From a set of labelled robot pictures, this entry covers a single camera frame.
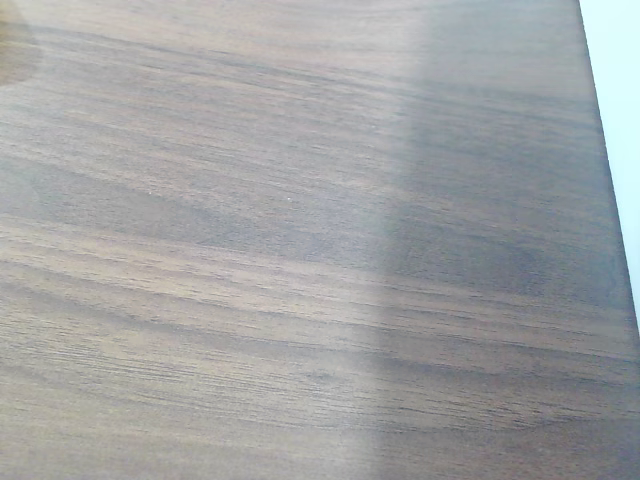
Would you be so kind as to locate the yellow bottle with green cap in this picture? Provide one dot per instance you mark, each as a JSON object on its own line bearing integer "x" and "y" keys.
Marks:
{"x": 15, "y": 30}

